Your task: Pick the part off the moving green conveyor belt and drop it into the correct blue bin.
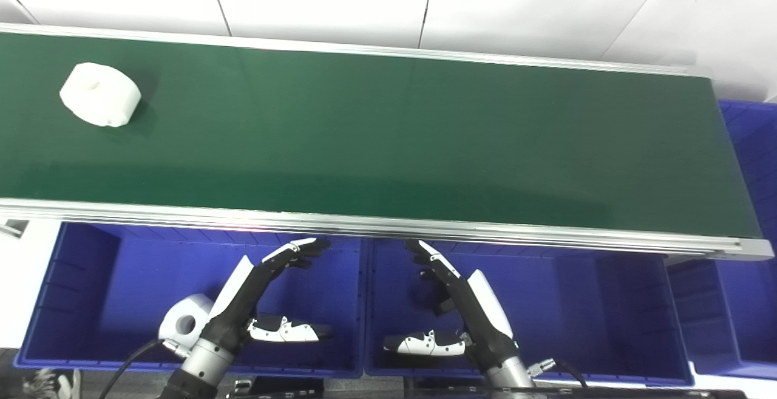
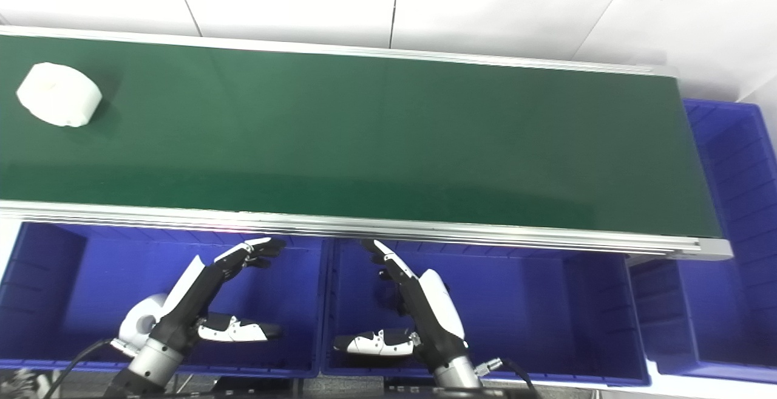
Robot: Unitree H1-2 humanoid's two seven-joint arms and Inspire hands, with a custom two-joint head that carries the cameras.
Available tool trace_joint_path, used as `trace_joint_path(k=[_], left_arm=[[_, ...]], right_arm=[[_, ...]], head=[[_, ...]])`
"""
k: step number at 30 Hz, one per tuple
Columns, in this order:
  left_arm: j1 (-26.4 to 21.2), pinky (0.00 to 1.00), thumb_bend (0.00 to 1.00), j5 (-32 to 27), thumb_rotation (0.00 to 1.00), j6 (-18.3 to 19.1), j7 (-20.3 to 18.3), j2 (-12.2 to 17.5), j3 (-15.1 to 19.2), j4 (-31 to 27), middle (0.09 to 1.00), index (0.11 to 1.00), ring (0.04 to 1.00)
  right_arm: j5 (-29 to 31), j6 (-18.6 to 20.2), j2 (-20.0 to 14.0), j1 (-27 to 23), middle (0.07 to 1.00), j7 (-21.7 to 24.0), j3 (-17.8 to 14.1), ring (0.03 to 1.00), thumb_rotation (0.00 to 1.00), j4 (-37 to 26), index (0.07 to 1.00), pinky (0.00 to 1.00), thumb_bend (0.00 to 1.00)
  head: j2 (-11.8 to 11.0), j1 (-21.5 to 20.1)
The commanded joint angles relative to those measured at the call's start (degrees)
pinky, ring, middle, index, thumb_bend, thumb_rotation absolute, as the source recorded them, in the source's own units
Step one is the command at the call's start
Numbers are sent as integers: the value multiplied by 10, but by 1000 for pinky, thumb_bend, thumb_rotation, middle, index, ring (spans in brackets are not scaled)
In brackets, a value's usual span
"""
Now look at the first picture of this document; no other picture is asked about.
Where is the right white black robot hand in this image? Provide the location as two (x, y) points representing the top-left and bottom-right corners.
(384, 240), (520, 360)

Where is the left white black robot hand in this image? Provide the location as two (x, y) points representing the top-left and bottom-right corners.
(200, 238), (334, 351)

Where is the white round part with hole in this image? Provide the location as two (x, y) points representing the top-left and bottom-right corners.
(59, 62), (142, 128)
(159, 293), (214, 351)

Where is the blue plastic bin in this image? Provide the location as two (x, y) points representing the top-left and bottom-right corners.
(363, 238), (696, 386)
(13, 222), (365, 379)
(665, 99), (777, 380)

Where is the green conveyor belt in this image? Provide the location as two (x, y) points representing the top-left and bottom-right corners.
(0, 32), (762, 239)
(0, 22), (775, 261)

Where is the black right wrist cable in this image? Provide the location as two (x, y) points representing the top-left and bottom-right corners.
(527, 358), (588, 389)

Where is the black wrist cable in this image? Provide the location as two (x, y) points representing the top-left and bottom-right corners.
(527, 358), (588, 389)
(106, 338), (190, 399)

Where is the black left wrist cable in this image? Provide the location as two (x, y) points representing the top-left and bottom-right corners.
(106, 338), (190, 399)

